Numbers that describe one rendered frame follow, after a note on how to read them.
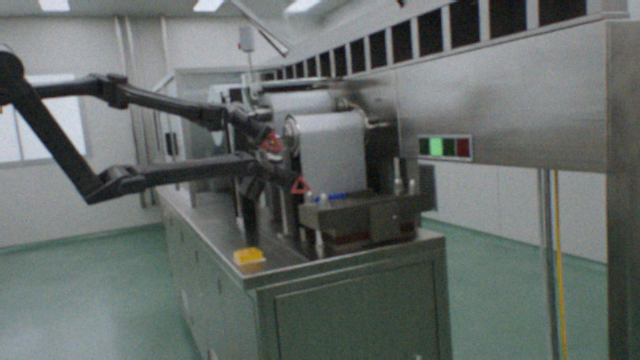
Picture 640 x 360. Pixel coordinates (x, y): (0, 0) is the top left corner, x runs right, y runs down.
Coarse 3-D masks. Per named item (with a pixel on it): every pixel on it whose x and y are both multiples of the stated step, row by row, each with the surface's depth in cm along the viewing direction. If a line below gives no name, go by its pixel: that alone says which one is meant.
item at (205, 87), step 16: (192, 80) 249; (208, 80) 252; (224, 80) 255; (240, 80) 258; (272, 80) 264; (192, 96) 249; (208, 96) 252; (160, 112) 338; (160, 128) 352; (176, 128) 274; (192, 128) 251; (176, 144) 283; (208, 144) 254; (224, 144) 258; (176, 160) 293; (208, 192) 257; (224, 192) 260
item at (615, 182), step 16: (400, 160) 199; (416, 160) 197; (400, 176) 200; (416, 176) 198; (608, 176) 117; (624, 176) 114; (608, 192) 118; (624, 192) 114; (608, 208) 118; (624, 208) 115; (416, 224) 200; (608, 224) 119; (624, 224) 115; (608, 240) 119; (624, 240) 116; (608, 256) 120; (624, 256) 116; (608, 272) 121; (624, 272) 117; (608, 288) 121; (624, 288) 117; (608, 304) 122; (624, 304) 118; (608, 320) 122; (624, 320) 118; (624, 336) 119; (624, 352) 120
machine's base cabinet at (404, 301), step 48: (192, 240) 238; (192, 288) 263; (240, 288) 151; (288, 288) 138; (336, 288) 145; (384, 288) 151; (432, 288) 158; (240, 336) 161; (288, 336) 140; (336, 336) 146; (384, 336) 153; (432, 336) 160
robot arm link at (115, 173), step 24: (0, 72) 100; (24, 72) 103; (24, 96) 107; (24, 120) 110; (48, 120) 112; (48, 144) 114; (72, 144) 118; (72, 168) 119; (120, 168) 130; (96, 192) 124; (120, 192) 128
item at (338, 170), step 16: (304, 160) 164; (320, 160) 167; (336, 160) 169; (352, 160) 171; (304, 176) 165; (320, 176) 167; (336, 176) 170; (352, 176) 172; (320, 192) 168; (336, 192) 170
